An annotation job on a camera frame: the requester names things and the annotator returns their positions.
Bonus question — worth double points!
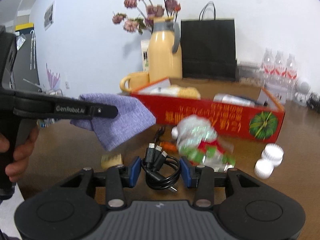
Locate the person's left hand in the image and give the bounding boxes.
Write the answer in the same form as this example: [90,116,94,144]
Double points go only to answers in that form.
[0,127,39,183]

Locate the black cable plug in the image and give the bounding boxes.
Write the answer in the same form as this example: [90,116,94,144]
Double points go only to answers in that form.
[154,127,166,143]

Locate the printed cardboard box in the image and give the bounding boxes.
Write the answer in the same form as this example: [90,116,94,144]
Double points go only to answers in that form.
[130,77,285,143]

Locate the printed tin box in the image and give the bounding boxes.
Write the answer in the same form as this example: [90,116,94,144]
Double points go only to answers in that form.
[269,84,288,103]

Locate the water bottle with red label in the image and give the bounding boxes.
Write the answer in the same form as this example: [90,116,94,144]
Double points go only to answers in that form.
[262,48,275,80]
[274,50,288,83]
[285,53,298,84]

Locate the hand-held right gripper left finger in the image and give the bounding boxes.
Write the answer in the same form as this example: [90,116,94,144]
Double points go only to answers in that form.
[60,156,142,209]

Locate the black multi-head usb cable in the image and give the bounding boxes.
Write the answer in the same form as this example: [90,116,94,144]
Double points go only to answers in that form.
[141,142,182,194]

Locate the yellow mug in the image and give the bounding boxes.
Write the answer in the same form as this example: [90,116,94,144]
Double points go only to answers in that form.
[119,71,150,92]

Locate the purple cloth pouch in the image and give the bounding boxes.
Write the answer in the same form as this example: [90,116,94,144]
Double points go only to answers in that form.
[70,93,157,152]

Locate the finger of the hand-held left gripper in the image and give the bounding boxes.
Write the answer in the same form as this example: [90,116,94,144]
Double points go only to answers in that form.
[14,91,118,121]

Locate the small orange item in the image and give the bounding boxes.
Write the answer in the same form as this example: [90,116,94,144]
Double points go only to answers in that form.
[160,141,178,152]

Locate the clear jar of seeds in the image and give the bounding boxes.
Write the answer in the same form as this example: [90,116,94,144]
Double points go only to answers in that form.
[239,74,262,85]

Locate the wall poster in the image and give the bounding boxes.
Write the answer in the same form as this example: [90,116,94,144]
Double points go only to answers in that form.
[44,1,55,32]

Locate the silver grey item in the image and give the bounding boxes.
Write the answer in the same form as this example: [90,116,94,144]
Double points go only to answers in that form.
[214,94,256,108]

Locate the dark grey board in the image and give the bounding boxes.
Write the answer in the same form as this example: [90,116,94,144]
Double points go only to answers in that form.
[10,22,42,95]

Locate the purple feather decoration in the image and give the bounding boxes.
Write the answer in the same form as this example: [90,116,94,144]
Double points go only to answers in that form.
[46,63,62,90]

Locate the black paper bag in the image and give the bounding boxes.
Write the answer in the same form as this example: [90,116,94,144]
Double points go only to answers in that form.
[180,1,237,82]

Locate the white ribbed cap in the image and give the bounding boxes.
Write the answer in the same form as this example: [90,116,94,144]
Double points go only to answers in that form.
[254,159,274,179]
[261,143,284,167]

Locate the yellow thermos jug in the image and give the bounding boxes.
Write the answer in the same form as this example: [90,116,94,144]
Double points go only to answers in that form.
[148,16,183,83]

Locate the dried rose bouquet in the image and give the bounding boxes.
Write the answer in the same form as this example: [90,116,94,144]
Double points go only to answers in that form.
[112,0,182,34]

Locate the yellow plush toy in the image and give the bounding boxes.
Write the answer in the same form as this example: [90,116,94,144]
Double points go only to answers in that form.
[170,85,201,99]

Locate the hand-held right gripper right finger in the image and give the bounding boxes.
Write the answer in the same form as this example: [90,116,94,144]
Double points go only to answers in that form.
[179,156,262,209]

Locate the white milk carton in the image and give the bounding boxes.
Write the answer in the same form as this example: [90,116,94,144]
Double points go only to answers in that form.
[141,39,152,72]

